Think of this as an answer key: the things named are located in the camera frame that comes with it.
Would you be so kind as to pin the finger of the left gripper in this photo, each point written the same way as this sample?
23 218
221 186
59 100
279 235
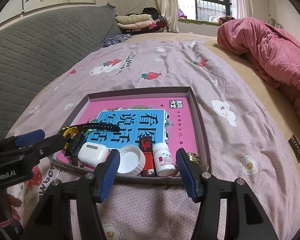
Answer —
40 147
20 141

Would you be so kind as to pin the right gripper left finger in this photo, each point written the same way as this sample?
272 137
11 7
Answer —
51 217

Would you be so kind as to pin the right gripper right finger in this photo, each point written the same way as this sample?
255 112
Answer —
245 216

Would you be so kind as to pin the yellow black wrist watch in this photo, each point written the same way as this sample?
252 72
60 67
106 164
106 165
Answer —
76 135

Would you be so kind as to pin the white earbuds case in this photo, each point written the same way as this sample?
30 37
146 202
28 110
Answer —
92 154

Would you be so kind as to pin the white pill bottle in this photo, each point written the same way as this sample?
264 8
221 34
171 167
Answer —
164 164

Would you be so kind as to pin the white bottle cap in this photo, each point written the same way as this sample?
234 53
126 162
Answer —
132 161

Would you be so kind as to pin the red black lighter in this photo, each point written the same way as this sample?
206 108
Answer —
146 146

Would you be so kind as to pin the strawberry bear bed sheet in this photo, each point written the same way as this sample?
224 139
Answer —
243 139

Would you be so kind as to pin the gold metal knob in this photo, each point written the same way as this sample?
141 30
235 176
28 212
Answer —
194 158

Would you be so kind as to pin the grey quilted headboard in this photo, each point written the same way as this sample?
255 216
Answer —
38 49

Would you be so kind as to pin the pink blue workbook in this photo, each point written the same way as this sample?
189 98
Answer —
127 121

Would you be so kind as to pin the shallow purple cardboard box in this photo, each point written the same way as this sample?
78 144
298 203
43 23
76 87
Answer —
184 125

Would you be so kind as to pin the dark patterned cloth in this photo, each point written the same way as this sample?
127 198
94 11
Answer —
116 39

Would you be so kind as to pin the folded blankets stack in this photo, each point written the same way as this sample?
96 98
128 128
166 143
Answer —
135 24

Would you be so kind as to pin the pink quilt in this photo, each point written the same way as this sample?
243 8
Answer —
273 52

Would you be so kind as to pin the brown patterned blanket on sill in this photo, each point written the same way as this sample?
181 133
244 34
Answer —
219 20

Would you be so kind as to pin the cream curtain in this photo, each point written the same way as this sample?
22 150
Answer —
169 10

